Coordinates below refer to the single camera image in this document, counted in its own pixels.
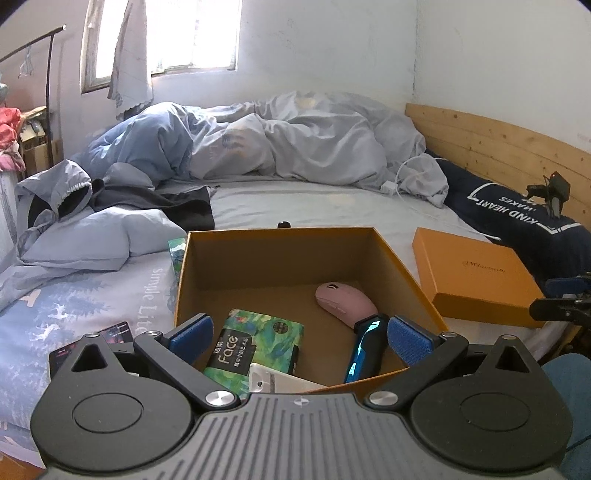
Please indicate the teal fabric chair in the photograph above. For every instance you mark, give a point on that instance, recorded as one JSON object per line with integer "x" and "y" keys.
{"x": 570, "y": 406}

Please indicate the black and blue shaver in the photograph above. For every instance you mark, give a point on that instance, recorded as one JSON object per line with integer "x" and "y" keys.
{"x": 367, "y": 346}

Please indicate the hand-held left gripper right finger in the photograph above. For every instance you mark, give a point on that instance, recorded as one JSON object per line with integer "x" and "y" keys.
{"x": 408, "y": 341}

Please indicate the black cloth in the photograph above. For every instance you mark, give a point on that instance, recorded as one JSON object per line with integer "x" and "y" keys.
{"x": 175, "y": 203}

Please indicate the black clothes rack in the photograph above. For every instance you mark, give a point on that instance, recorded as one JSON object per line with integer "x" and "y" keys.
{"x": 44, "y": 55}

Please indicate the navy printed pillow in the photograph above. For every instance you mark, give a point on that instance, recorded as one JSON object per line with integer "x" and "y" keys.
{"x": 503, "y": 212}

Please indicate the black clamp-mounted device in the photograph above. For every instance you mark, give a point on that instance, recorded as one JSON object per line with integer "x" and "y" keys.
{"x": 551, "y": 189}

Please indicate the white hanging curtain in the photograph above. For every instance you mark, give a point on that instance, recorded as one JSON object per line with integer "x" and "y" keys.
{"x": 131, "y": 60}

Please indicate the orange box lid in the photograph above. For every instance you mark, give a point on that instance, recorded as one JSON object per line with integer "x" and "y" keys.
{"x": 475, "y": 277}

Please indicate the dark card packet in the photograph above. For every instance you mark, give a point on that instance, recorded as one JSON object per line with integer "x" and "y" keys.
{"x": 92, "y": 334}

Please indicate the small green box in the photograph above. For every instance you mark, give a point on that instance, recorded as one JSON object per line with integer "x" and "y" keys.
{"x": 177, "y": 256}

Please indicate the wooden headboard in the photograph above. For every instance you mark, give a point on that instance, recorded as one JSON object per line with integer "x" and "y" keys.
{"x": 489, "y": 143}

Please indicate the green tissue pack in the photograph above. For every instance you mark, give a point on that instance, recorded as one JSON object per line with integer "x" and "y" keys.
{"x": 263, "y": 344}

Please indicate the orange cardboard box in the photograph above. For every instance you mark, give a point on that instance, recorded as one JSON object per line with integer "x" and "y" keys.
{"x": 258, "y": 263}

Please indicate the light blue duvet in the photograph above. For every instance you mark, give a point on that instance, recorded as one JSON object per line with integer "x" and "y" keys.
{"x": 295, "y": 138}

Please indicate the window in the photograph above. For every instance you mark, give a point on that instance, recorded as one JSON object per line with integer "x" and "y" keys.
{"x": 184, "y": 37}

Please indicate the red and pink cloth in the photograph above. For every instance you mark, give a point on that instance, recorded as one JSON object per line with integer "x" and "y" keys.
{"x": 9, "y": 138}

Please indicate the pink computer mouse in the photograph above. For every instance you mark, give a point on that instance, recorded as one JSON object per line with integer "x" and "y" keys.
{"x": 344, "y": 302}

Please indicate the grey hooded jacket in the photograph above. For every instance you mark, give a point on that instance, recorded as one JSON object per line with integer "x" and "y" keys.
{"x": 78, "y": 217}

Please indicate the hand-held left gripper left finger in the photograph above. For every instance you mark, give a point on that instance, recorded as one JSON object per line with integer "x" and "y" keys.
{"x": 191, "y": 336}

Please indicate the cardboard boxes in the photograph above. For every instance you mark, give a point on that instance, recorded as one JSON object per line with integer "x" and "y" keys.
{"x": 37, "y": 143}

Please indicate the white plastic gadget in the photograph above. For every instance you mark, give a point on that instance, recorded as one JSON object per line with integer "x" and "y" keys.
{"x": 277, "y": 381}

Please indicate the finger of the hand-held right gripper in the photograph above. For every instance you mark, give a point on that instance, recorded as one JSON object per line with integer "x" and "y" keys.
{"x": 564, "y": 286}
{"x": 561, "y": 310}

